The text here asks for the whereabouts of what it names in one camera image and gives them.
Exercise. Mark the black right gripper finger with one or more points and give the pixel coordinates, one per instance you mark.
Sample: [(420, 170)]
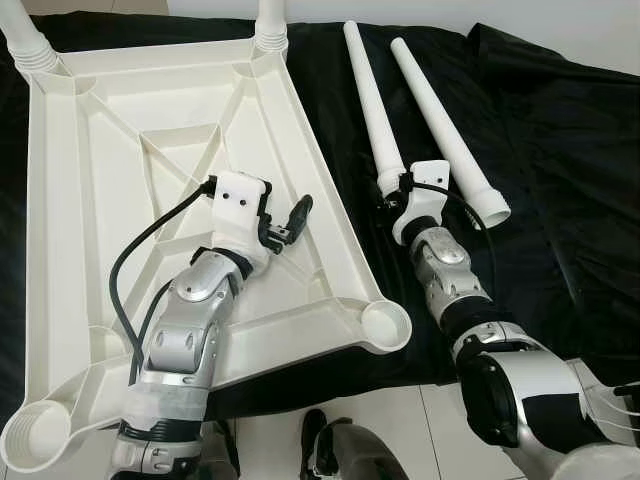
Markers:
[(385, 198)]

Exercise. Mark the grey robot left leg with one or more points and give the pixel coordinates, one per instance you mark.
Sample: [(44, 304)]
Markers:
[(220, 450)]

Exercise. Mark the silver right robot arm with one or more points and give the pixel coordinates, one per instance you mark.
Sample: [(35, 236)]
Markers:
[(445, 270)]

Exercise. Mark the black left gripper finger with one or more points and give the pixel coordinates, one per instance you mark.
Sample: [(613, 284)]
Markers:
[(275, 197), (300, 215)]

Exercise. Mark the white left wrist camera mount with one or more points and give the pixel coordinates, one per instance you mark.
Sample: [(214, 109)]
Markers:
[(240, 205)]

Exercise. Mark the black cloth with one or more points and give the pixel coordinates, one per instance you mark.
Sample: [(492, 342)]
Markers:
[(560, 200)]

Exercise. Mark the white plastic table top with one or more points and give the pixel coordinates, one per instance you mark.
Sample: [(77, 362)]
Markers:
[(100, 200)]

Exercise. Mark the grey robot leg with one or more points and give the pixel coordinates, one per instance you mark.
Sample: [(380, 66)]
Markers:
[(220, 450), (365, 455)]

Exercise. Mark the white plastic table leg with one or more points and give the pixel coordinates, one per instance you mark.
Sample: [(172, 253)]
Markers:
[(372, 110), (25, 45), (270, 25), (450, 135)]

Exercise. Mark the black grey robot right foot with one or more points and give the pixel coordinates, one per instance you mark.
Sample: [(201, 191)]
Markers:
[(315, 440)]

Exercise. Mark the grey robot right leg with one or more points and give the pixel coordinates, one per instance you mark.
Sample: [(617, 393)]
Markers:
[(365, 455)]

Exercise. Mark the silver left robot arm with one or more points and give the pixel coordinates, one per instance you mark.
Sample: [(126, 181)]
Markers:
[(185, 340)]

